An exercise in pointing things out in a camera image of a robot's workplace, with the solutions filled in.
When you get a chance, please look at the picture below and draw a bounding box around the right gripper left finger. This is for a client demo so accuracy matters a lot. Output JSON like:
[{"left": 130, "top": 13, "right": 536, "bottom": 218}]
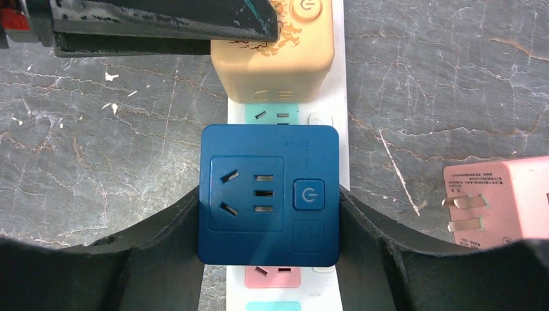
[{"left": 1, "top": 189, "right": 204, "bottom": 310}]

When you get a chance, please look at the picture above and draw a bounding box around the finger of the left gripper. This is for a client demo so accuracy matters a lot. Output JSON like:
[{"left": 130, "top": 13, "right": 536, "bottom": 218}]
[{"left": 25, "top": 0, "right": 278, "bottom": 58}]

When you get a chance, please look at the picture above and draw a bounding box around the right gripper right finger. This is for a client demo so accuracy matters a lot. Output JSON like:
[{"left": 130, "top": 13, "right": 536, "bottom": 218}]
[{"left": 337, "top": 189, "right": 548, "bottom": 310}]

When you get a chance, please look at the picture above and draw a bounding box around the white power strip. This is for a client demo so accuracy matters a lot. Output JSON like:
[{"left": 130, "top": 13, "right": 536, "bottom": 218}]
[{"left": 226, "top": 1, "right": 350, "bottom": 310}]

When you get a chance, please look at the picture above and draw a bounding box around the pink cube plug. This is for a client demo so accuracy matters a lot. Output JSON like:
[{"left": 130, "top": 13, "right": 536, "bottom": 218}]
[{"left": 442, "top": 155, "right": 548, "bottom": 249}]

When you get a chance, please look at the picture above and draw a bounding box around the blue cube plug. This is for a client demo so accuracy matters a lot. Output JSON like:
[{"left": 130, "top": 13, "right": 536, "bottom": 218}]
[{"left": 197, "top": 124, "right": 340, "bottom": 267}]

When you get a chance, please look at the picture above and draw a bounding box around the beige dragon cube plug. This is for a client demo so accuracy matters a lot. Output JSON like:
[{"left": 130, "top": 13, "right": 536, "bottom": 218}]
[{"left": 210, "top": 0, "right": 335, "bottom": 104}]

